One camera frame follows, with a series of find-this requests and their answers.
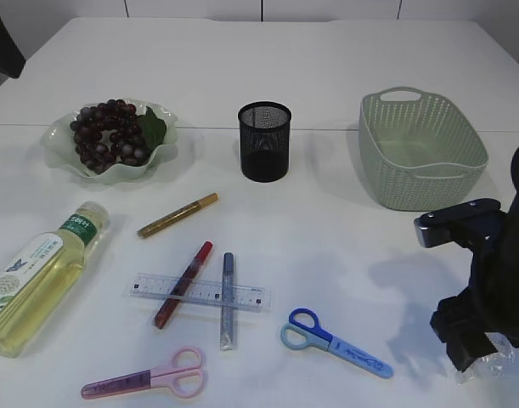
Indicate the pale green wavy plate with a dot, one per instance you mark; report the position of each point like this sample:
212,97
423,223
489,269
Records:
60,148

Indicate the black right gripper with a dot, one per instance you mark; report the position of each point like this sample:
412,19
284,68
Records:
494,285

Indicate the black mesh pen cup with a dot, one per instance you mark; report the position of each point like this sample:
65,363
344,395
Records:
264,140

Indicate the clear plastic sheet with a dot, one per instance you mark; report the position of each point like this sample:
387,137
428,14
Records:
499,365

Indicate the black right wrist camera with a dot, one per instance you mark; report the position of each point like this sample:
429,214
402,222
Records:
469,224

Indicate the clear plastic ruler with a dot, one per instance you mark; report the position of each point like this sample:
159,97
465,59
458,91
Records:
203,292

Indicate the yellow tea bottle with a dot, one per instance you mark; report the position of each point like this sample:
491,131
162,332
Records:
39,276

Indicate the green woven plastic basket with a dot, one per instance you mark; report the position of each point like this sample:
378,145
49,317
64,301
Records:
418,150

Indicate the pink purple scissors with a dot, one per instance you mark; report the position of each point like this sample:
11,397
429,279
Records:
183,375

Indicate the red glitter pen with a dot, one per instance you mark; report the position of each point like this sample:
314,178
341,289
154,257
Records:
168,307

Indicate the silver glitter pen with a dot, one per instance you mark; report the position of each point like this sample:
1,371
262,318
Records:
227,311

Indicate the blue scissors with cap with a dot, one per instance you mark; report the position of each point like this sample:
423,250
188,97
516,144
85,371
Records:
316,336

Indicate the gold glitter pen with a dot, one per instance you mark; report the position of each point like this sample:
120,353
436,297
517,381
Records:
176,216

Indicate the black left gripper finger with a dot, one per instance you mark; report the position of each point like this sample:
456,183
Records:
12,61

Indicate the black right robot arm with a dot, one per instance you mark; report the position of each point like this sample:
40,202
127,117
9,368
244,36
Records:
490,302

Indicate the purple artificial grape bunch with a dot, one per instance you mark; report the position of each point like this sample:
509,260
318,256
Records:
115,132

